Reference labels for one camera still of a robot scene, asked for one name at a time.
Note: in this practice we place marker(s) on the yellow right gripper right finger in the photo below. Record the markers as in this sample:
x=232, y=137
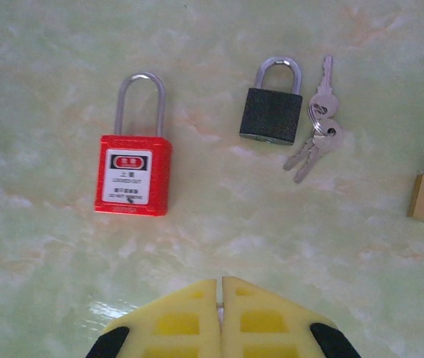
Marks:
x=264, y=328

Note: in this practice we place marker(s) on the small black block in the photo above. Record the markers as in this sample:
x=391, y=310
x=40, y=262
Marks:
x=271, y=115

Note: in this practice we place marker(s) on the small orange block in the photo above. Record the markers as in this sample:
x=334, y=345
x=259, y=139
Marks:
x=133, y=175

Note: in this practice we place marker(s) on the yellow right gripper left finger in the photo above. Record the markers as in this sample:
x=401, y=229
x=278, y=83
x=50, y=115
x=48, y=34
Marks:
x=182, y=328

